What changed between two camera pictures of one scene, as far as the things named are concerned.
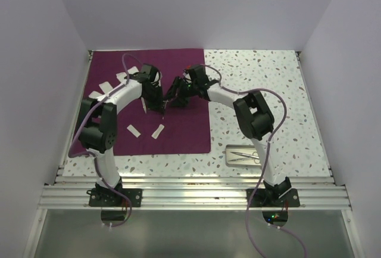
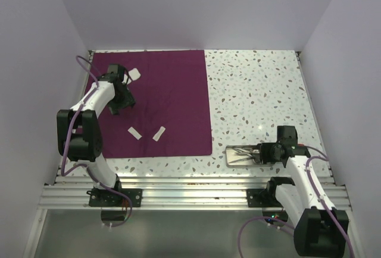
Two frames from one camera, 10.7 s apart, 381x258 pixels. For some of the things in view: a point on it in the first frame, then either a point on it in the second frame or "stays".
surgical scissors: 165,100 → 243,149
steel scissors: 251,159 stays
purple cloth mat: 141,131 stays
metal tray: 241,156 stays
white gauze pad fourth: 133,70 stays
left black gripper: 157,105 → 128,100
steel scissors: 246,155 stays
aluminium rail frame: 192,192 stays
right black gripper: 182,101 → 264,156
